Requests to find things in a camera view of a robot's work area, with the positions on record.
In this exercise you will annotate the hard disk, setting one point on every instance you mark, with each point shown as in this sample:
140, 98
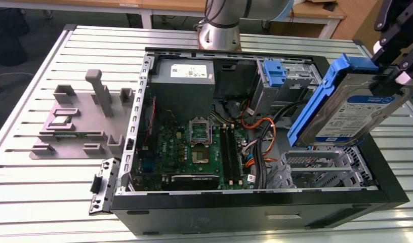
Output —
348, 114

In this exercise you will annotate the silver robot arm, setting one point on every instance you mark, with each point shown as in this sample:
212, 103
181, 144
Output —
220, 33

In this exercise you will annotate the grey metal disk bay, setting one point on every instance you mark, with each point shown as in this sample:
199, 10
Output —
315, 169

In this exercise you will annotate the wooden cabinet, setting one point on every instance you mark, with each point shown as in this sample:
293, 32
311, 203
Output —
361, 20

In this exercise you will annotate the grey optical drive cage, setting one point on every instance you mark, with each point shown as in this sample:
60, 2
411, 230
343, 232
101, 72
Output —
287, 83

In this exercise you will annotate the blue drive latch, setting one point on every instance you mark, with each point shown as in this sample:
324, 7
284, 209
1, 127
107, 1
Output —
273, 73

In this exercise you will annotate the black RAM slot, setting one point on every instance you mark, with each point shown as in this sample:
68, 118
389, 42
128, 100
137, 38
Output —
225, 152
233, 152

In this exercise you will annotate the grey power supply unit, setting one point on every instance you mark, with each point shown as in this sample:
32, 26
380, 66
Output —
183, 96

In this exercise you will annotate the CPU socket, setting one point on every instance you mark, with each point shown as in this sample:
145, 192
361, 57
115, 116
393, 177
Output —
201, 156

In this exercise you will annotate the green motherboard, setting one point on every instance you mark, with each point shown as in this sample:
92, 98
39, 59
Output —
172, 149

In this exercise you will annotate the black graphics card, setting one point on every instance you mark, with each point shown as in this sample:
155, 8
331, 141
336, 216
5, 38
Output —
193, 181

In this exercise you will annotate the black PC case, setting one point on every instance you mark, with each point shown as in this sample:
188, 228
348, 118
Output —
227, 210

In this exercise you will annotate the blue board connector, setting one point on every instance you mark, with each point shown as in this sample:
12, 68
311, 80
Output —
147, 168

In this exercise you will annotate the grey parts rack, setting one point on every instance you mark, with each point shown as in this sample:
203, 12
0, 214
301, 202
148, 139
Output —
92, 124

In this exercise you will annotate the green RAM stick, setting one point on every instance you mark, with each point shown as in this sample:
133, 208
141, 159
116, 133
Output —
81, 135

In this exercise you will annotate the silver CPU chip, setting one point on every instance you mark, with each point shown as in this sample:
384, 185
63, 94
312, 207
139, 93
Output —
60, 121

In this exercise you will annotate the black office chair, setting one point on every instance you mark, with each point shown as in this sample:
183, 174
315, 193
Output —
7, 50

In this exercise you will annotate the wooden desk white frame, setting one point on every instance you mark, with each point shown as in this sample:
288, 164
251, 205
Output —
315, 11

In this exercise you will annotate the grey case side bracket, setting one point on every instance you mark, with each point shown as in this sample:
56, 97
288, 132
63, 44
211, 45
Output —
107, 187

